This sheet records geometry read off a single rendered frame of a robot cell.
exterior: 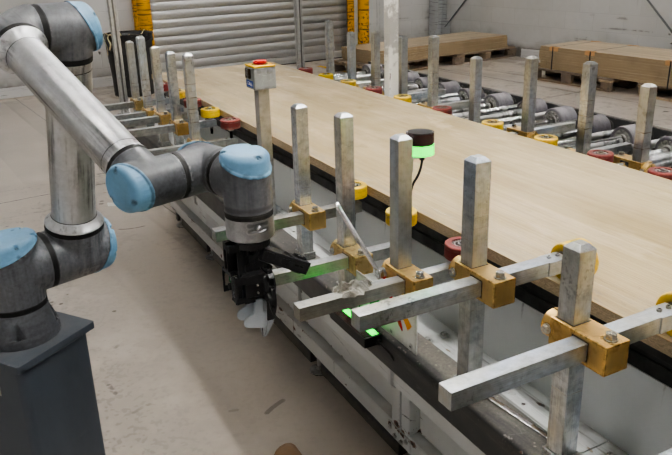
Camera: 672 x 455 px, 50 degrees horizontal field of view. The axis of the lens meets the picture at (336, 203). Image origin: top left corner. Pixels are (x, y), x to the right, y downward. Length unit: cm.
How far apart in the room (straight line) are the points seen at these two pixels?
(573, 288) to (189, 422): 176
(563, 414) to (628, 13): 873
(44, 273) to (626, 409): 138
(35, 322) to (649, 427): 143
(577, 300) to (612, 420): 42
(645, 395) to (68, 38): 140
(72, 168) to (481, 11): 992
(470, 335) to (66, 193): 107
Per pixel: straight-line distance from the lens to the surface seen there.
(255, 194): 128
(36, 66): 158
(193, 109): 287
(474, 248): 133
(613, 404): 151
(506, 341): 170
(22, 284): 195
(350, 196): 175
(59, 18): 175
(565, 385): 124
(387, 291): 153
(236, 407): 268
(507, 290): 132
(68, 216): 195
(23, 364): 194
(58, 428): 211
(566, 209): 189
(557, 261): 143
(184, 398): 277
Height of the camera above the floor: 153
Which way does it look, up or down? 19 degrees down
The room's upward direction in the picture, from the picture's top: 2 degrees counter-clockwise
